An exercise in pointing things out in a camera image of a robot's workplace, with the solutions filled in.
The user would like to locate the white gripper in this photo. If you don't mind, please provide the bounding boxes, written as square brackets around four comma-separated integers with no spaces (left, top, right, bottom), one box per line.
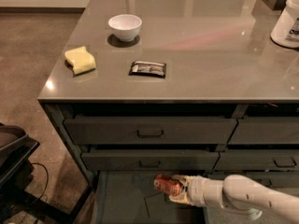
[169,175,223,208]

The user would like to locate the red coke can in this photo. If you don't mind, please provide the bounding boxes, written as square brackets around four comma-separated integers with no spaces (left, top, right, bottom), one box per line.
[153,174,182,197]

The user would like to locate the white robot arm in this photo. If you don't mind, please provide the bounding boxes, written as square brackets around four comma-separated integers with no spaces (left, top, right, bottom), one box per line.
[169,175,299,224]

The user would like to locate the middle right drawer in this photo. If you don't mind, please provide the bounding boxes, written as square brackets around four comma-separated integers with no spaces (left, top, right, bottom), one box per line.
[214,149,299,171]

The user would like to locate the open bottom left drawer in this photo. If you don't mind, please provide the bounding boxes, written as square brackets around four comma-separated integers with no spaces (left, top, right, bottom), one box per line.
[92,171,209,224]

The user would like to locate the top right drawer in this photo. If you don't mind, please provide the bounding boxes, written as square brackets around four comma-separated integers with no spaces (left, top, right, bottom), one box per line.
[229,117,299,145]

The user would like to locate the bottom right drawer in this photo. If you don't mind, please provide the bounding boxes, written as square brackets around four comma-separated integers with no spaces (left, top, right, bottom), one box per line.
[204,172,299,188]

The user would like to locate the middle left drawer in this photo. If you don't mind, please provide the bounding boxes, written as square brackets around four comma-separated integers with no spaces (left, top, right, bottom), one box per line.
[81,149,219,171]

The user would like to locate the grey drawer cabinet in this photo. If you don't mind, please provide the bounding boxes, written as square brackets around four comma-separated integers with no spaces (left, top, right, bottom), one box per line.
[38,0,299,224]

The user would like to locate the top left drawer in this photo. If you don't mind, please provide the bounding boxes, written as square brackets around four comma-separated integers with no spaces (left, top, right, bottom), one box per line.
[64,117,237,145]

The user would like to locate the dark snack packet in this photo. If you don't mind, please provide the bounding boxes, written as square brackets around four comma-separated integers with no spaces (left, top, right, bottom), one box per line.
[129,61,166,78]

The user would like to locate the yellow sponge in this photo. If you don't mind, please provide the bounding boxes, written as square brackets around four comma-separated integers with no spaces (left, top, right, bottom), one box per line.
[64,47,96,75]

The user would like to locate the black chair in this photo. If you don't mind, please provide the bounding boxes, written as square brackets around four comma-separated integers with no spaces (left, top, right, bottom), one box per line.
[0,122,93,224]

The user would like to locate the white ceramic bowl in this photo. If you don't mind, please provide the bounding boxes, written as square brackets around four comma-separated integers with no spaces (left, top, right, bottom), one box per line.
[108,14,142,42]

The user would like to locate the white wipes canister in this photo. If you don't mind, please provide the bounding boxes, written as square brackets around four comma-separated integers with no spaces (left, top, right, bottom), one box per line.
[270,0,299,49]

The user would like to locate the black cable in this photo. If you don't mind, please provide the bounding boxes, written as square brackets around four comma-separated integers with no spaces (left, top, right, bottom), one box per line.
[29,161,50,203]

